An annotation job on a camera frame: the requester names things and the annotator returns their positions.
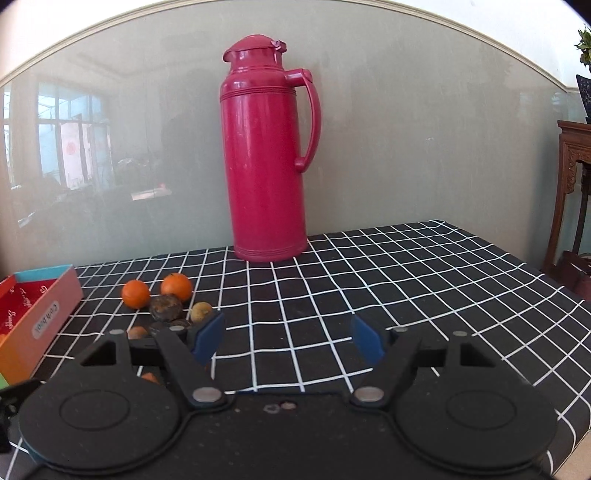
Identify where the green potted plant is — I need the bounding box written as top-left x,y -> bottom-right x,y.
574,25 -> 591,75

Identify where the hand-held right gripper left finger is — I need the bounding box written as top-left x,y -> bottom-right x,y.
76,312 -> 230,409

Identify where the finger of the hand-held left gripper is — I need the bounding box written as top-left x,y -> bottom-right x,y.
0,379 -> 41,453

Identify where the black white checked tablecloth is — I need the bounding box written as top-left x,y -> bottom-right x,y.
0,219 -> 591,480

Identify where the dark wrinkled passion fruit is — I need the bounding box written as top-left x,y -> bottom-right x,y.
148,295 -> 182,322

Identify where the red tray with coloured rim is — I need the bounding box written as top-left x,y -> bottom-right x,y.
0,264 -> 84,387

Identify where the dark blue patterned pot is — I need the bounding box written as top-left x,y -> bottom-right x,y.
575,74 -> 591,124

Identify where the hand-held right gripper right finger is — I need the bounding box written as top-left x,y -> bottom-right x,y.
348,315 -> 502,409

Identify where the red thermos jug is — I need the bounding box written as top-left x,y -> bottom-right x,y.
219,34 -> 322,263

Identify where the carved wooden stand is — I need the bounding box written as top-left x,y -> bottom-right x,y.
542,120 -> 591,289

